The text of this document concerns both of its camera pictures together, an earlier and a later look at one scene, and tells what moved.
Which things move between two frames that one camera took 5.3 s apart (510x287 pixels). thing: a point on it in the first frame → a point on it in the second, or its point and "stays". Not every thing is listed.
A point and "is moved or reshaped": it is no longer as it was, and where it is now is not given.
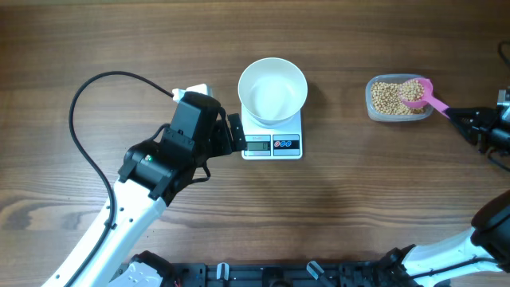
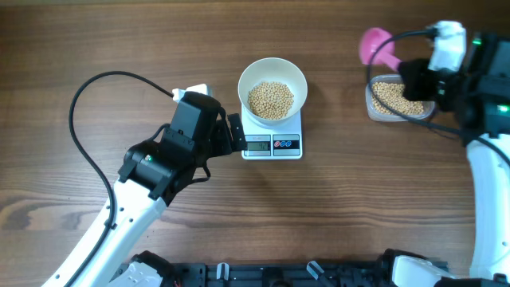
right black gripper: x=488 y=116 → x=413 y=77
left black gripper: x=223 y=135 stays
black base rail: x=338 y=274 stays
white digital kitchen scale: x=283 y=143 stays
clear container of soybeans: x=383 y=102 stays
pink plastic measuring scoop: x=418 y=92 is moved or reshaped
